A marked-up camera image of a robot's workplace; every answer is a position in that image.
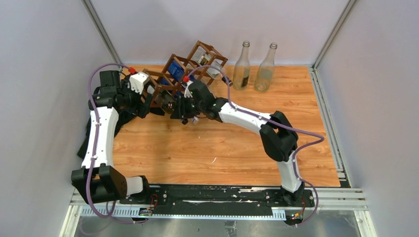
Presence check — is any dark green wine bottle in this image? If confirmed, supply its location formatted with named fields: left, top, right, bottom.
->
left=155, top=90, right=177, bottom=114

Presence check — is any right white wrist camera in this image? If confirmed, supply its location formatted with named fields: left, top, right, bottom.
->
left=181, top=80, right=193, bottom=98

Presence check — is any clear tall wine bottle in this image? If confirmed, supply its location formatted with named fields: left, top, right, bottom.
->
left=254, top=42, right=278, bottom=92

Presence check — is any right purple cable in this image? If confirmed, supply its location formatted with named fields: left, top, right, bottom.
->
left=182, top=65, right=325, bottom=227

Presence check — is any brown wooden wine rack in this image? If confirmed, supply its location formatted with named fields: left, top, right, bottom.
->
left=142, top=41, right=228, bottom=113

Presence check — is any aluminium slotted rail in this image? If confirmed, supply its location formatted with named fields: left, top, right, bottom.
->
left=80, top=206, right=287, bottom=220

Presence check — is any clear bottle with black label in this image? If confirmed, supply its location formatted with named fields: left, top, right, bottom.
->
left=233, top=40, right=250, bottom=90

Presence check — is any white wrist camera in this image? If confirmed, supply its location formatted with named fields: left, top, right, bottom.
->
left=181, top=80, right=193, bottom=98
left=128, top=72, right=150, bottom=95

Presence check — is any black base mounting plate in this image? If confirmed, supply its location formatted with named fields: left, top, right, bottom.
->
left=120, top=184, right=315, bottom=213

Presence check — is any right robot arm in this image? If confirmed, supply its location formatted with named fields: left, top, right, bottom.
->
left=168, top=80, right=304, bottom=206

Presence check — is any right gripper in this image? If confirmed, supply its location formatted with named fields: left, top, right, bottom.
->
left=170, top=94, right=205, bottom=120

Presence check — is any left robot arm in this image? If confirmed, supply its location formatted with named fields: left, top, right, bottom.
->
left=71, top=70, right=152, bottom=204

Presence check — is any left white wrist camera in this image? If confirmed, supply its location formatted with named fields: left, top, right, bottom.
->
left=128, top=72, right=150, bottom=95

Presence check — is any black cloth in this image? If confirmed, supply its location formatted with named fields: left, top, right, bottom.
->
left=77, top=67, right=166, bottom=158

